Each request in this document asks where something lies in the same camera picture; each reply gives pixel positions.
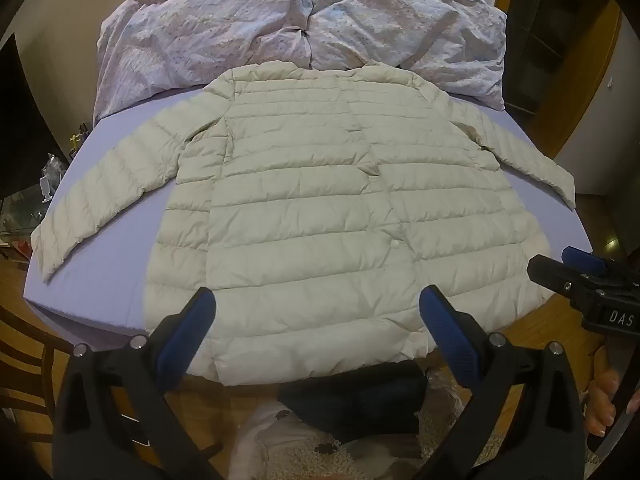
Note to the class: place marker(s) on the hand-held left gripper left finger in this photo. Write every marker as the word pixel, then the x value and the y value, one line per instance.
pixel 190 330

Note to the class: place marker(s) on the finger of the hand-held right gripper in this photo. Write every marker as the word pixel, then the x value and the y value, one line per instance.
pixel 555 272
pixel 580 257

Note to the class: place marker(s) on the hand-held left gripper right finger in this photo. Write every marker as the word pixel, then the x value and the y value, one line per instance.
pixel 450 335

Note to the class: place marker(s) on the cream down jacket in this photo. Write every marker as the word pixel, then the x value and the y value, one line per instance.
pixel 320 210

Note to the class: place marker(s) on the person's right hand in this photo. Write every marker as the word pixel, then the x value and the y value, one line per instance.
pixel 602 400

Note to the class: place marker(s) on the person's dark trousers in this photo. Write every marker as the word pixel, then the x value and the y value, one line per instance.
pixel 350 400

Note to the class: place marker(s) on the wooden chair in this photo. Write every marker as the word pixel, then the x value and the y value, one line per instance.
pixel 30 355

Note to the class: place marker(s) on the pink floral duvet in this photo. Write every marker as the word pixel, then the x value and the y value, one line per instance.
pixel 200 25

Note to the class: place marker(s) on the white wall switch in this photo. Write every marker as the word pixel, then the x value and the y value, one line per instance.
pixel 611 83

